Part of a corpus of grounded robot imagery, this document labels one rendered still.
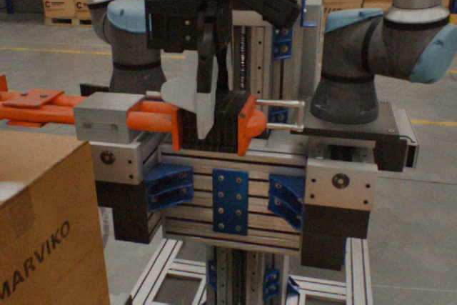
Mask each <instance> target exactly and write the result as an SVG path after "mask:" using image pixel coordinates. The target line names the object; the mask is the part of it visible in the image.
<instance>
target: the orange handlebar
mask: <svg viewBox="0 0 457 305"><path fill-rule="evenodd" d="M62 94H64V91H57V90H45V89H33V88H31V89H30V90H28V91H25V92H23V93H18V92H6V91H0V119H6V120H10V121H8V122H6V125H14V126H32V127H43V126H45V125H47V124H48V123H54V124H73V125H75V118H74V111H73V107H74V106H75V105H77V104H78V103H79V102H80V101H82V100H84V99H86V98H87V97H86V96H63V95H62ZM174 107H175V106H174V105H172V104H167V103H165V102H154V101H144V102H143V103H142V105H141V111H131V112H130V113H129V117H128V119H127V122H126V124H127V125H128V127H129V128H130V129H138V130H148V131H157V132H166V133H172V123H171V110H172V109H173V108H174ZM266 125H267V122H266V116H265V115H264V113H262V112H261V111H259V110H255V109H254V110H253V113H252V116H251V118H250V119H249V120H248V128H247V136H248V138H249V137H254V136H257V135H260V134H261V133H262V132H263V130H264V129H265V128H266Z"/></svg>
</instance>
